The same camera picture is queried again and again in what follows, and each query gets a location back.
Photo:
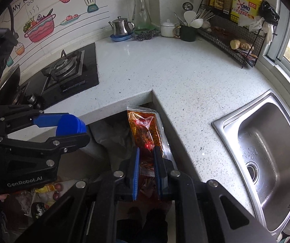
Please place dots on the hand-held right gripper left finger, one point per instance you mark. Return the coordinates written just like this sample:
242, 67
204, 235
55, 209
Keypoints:
135, 174

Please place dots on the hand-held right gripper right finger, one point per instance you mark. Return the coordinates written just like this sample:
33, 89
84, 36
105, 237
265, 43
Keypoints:
157, 169

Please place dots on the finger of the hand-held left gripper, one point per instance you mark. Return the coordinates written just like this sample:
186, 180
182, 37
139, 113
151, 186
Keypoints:
66, 141
46, 120

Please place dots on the yellow packet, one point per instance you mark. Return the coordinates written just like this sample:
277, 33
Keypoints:
45, 189

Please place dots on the red chili snack packet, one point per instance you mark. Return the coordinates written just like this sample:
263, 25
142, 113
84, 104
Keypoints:
145, 131

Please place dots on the dark wok with lid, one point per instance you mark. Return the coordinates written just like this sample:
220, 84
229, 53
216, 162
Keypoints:
9, 81

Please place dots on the black glass gas stove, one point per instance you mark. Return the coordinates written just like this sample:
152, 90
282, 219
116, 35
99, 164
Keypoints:
89, 63

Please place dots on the blue saucer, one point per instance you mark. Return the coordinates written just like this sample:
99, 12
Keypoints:
119, 38

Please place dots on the steel teapot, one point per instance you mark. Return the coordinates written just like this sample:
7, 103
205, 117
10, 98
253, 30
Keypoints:
120, 27

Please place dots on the steel sink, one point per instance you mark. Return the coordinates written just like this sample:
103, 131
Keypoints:
274, 141

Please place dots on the metal scouring pad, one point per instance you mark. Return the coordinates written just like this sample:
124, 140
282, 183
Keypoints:
145, 35

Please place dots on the green saucer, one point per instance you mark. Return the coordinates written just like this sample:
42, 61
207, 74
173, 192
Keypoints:
150, 29

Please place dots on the dark green mug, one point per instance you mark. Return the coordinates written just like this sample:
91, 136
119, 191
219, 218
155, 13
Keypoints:
188, 34

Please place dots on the white lidded jar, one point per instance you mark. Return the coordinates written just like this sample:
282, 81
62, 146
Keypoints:
168, 29

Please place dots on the glass carafe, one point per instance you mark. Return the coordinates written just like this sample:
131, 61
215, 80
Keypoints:
141, 15

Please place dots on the dark snack packet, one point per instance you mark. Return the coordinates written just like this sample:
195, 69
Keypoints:
248, 54

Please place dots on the ginger root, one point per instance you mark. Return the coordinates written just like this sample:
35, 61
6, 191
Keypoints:
238, 44

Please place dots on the white spoon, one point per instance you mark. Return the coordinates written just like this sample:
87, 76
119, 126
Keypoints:
197, 23

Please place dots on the dried red chilies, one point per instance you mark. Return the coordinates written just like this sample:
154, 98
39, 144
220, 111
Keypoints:
220, 31

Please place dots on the garlic bulb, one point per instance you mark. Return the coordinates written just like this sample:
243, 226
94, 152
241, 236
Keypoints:
206, 25

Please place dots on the white spatula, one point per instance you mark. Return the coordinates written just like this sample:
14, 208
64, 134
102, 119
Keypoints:
190, 17

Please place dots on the bundle of chopsticks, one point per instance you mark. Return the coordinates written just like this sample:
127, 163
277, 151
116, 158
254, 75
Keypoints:
205, 15

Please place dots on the white plastic bag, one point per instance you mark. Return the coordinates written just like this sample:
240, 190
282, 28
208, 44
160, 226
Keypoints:
256, 24

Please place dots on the yellow detergent bottle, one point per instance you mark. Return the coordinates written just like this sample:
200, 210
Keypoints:
244, 7

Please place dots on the black plastic bag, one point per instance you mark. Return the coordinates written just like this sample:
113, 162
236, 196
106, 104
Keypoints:
268, 12

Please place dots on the kitchen wall sticker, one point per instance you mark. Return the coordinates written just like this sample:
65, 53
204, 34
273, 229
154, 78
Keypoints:
41, 30

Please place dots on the white window frame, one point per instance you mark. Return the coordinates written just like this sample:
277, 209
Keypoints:
274, 60

